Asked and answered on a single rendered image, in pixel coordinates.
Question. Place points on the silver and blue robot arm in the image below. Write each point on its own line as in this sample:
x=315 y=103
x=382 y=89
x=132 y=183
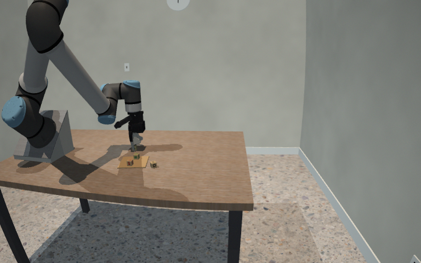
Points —
x=46 y=43

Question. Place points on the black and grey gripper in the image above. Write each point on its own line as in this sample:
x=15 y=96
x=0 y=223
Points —
x=135 y=127

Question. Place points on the tan mat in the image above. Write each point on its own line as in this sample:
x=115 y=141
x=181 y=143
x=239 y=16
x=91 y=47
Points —
x=138 y=163

